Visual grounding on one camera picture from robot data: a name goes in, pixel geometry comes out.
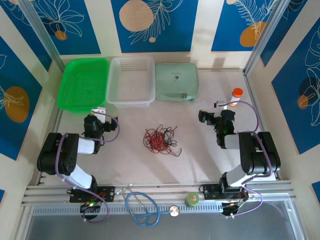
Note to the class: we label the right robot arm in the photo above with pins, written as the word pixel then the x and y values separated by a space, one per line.
pixel 260 155

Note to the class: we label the blue stethoscope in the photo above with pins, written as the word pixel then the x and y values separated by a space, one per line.
pixel 174 211

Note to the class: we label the pale green lidded box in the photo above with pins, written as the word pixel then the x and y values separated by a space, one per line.
pixel 175 85

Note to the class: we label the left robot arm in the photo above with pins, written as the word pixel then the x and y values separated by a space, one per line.
pixel 62 155

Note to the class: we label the orange pill bottle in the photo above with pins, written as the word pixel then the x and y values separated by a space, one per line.
pixel 235 98

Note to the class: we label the white plastic basket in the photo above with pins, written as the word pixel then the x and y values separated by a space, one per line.
pixel 130 82

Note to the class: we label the grey metal panel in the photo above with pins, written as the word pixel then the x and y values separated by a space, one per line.
pixel 200 227

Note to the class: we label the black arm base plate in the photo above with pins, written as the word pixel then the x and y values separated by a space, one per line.
pixel 107 193
pixel 210 191

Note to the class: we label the green plastic basket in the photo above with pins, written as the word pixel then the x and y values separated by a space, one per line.
pixel 82 85

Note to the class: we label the black controller board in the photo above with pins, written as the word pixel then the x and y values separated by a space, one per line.
pixel 232 208
pixel 90 208

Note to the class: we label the blue floral wall panel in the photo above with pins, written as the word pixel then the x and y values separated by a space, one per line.
pixel 287 37
pixel 225 25
pixel 287 112
pixel 25 75
pixel 175 37
pixel 75 37
pixel 25 30

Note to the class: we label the aluminium table rail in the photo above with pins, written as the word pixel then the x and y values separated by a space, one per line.
pixel 250 87
pixel 162 190

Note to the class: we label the aluminium frame post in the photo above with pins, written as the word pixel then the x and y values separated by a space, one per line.
pixel 40 32
pixel 265 32

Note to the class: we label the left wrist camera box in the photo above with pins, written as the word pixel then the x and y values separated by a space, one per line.
pixel 99 110

